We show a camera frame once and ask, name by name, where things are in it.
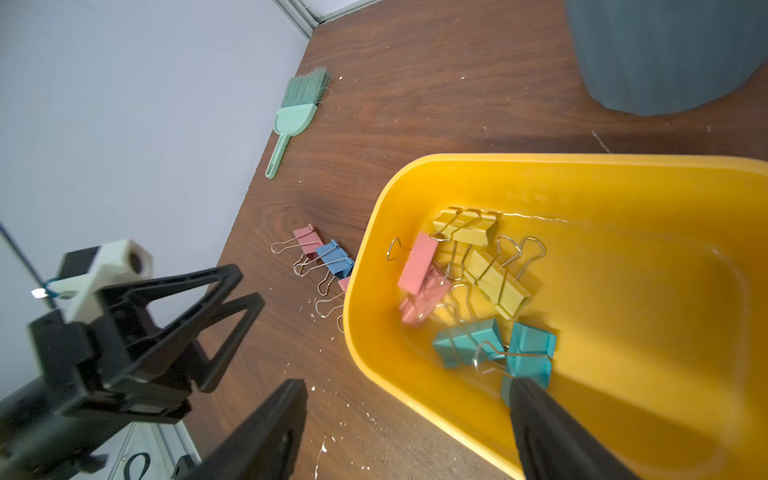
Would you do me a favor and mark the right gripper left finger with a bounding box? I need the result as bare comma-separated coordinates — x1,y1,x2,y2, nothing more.
173,379,308,480

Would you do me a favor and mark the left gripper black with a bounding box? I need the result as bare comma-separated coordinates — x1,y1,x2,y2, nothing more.
30,264,265,420

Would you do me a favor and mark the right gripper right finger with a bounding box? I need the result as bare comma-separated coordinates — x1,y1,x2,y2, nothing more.
508,378,637,479

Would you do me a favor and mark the yellow binder clip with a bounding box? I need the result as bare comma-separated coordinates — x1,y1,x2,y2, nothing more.
462,236,547,320
430,207,500,247

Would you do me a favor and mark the yellow plastic storage box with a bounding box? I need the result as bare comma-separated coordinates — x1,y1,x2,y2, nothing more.
344,154,767,479

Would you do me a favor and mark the blue binder clip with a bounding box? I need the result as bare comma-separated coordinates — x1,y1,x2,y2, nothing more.
294,240,355,296

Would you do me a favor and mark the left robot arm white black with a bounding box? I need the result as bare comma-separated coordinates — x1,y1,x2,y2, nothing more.
1,264,265,479

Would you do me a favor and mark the teal binder clip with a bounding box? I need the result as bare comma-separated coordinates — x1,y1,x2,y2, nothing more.
432,319,505,369
472,322,556,407

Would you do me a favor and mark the green hand brush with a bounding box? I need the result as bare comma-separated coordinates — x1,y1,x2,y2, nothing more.
265,67,331,179

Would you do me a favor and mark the potted plant blue-grey pot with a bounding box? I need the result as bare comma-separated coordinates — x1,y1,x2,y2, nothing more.
564,1,767,116

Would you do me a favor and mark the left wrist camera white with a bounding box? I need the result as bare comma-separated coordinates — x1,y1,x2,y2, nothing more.
32,239,154,323

